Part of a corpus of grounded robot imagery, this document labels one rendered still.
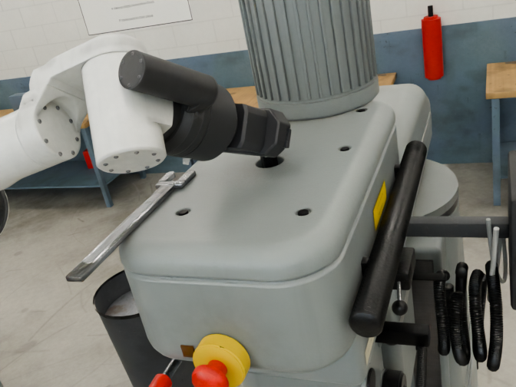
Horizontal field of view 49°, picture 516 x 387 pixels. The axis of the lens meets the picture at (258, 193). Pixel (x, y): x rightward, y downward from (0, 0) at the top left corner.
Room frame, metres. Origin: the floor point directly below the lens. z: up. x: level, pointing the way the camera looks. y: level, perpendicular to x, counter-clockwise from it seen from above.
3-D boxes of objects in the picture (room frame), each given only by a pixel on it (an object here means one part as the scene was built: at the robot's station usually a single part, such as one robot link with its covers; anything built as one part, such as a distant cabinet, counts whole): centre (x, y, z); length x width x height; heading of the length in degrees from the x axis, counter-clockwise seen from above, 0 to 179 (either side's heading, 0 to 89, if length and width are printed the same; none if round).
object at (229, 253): (0.70, -0.03, 1.81); 0.47 x 0.26 x 0.16; 155
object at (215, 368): (0.46, 0.09, 1.76); 0.04 x 0.03 x 0.04; 65
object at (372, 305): (0.66, -0.17, 1.79); 0.45 x 0.04 x 0.04; 155
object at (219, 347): (0.48, 0.08, 1.76); 0.06 x 0.02 x 0.06; 65
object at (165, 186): (0.59, 0.14, 1.89); 0.24 x 0.04 x 0.01; 156
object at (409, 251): (0.69, -0.17, 1.66); 0.12 x 0.04 x 0.04; 155
